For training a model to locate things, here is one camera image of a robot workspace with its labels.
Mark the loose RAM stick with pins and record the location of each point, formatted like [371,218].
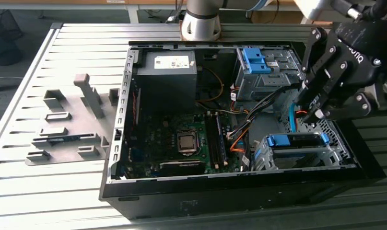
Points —
[66,139]

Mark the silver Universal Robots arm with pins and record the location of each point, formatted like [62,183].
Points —
[199,26]

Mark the silver CPU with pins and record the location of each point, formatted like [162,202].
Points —
[187,141]

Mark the grey parts rack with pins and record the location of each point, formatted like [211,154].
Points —
[75,124]

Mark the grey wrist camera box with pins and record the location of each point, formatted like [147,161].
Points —
[311,8]

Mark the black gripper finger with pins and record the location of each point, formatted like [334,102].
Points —
[350,105]
[327,69]

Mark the CPU socket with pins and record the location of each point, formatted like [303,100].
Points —
[188,132]

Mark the blue plastic drive latch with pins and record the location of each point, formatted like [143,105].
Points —
[255,61]

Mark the green motherboard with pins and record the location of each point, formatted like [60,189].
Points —
[155,143]

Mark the grey power supply unit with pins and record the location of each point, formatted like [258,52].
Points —
[167,83]

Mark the grey metal disk bay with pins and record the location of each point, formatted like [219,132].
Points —
[309,150]

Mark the black open PC case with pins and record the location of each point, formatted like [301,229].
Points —
[212,196]

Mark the black mesh wastebasket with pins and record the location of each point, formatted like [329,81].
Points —
[4,28]

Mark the installed RAM stick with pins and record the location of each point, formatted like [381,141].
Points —
[220,143]

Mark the black graphics card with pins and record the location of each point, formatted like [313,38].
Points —
[182,167]

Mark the white-legged wooden desk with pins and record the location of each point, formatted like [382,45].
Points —
[132,13]

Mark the grey metal drive cage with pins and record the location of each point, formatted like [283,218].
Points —
[270,81]

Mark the black RAM slot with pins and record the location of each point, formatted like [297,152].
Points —
[211,143]

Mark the hard disk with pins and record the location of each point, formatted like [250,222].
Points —
[278,141]

